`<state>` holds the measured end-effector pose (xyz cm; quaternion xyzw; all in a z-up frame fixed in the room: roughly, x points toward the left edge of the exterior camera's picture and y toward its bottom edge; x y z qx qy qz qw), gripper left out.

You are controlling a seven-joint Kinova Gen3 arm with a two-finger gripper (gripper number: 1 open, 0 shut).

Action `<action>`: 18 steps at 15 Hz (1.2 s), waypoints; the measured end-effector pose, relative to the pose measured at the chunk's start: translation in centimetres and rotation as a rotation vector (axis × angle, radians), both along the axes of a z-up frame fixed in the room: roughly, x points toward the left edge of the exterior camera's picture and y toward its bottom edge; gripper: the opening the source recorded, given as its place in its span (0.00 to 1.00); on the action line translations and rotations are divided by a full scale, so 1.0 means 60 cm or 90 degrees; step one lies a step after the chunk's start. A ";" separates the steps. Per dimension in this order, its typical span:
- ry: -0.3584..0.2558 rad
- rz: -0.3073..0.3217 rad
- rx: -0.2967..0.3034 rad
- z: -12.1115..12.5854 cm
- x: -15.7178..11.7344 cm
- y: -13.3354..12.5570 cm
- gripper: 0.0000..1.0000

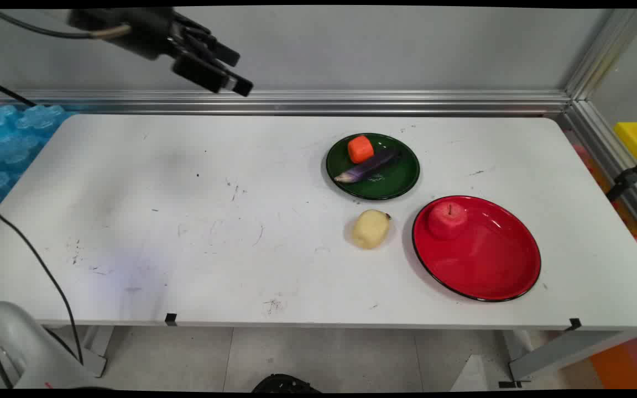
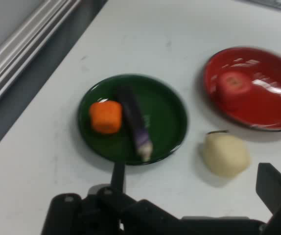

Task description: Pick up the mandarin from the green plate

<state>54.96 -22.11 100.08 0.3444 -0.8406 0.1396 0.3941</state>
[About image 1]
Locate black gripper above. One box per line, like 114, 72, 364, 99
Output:
69, 8, 254, 98

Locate orange carrot chunk toy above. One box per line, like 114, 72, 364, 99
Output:
347, 135, 375, 165

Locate purple eggplant toy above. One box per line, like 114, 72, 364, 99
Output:
333, 150, 400, 184

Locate dark green round plate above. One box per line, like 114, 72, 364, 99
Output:
325, 133, 421, 201

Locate blue foam mat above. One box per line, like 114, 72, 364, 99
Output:
0, 104, 79, 224

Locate yellow potato toy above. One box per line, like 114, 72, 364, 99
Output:
350, 209, 392, 250

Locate red apple toy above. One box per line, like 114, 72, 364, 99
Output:
427, 202, 469, 240

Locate white table leg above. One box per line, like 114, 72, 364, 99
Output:
78, 326, 116, 379
497, 329, 637, 389

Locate black round floor object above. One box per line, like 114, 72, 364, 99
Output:
251, 374, 322, 394

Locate red round plate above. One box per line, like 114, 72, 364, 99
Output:
411, 195, 542, 303

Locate black stand clamp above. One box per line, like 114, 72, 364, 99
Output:
606, 146, 637, 202

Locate orange box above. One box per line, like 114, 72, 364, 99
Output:
589, 332, 637, 390

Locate horizontal aluminium frame rail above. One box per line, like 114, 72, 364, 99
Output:
0, 90, 572, 117

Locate black gripper cable, beige plug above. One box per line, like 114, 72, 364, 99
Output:
0, 8, 132, 40

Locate thin black background cable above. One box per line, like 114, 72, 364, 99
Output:
0, 76, 38, 107

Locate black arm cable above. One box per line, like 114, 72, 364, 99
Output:
0, 195, 85, 366

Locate aluminium frame corner post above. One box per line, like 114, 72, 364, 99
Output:
556, 8, 637, 249

